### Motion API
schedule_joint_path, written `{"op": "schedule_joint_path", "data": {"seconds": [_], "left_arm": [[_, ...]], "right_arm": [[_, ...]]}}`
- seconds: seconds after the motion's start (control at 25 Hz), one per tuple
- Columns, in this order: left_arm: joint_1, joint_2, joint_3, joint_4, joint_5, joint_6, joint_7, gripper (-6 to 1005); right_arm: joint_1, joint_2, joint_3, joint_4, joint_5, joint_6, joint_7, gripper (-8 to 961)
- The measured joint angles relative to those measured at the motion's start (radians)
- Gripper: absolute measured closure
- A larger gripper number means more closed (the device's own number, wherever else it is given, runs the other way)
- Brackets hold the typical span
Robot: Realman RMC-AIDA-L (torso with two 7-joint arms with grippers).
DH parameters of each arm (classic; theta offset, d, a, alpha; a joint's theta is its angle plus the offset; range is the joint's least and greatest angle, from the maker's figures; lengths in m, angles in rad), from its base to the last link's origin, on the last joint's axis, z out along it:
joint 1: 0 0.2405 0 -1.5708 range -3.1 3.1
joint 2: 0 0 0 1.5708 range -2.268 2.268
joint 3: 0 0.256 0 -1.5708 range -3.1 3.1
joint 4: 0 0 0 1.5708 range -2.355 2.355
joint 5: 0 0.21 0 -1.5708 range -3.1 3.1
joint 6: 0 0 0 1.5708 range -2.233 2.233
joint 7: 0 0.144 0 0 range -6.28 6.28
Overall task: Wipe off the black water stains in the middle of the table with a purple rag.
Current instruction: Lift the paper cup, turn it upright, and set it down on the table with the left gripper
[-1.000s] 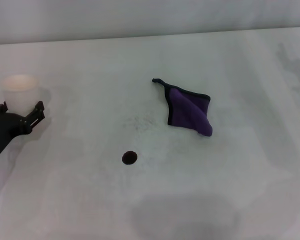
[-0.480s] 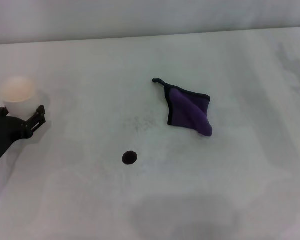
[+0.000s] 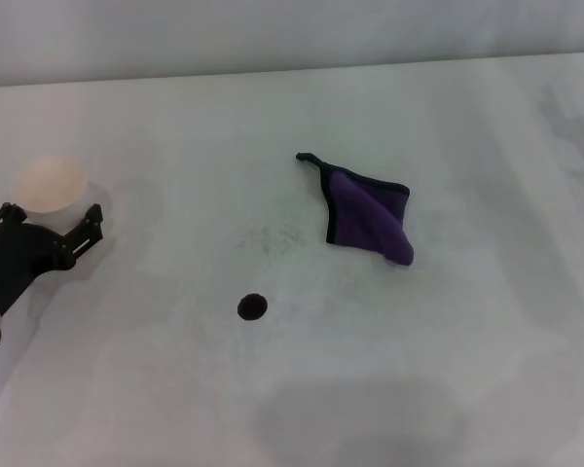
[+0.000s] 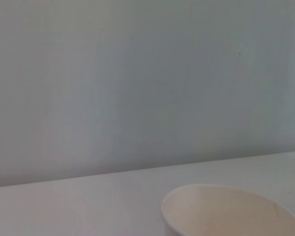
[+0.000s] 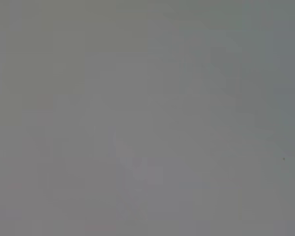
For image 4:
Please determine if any white paper cup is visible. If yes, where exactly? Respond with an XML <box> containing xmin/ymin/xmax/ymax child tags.
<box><xmin>161</xmin><ymin>183</ymin><xmax>295</xmax><ymax>236</ymax></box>

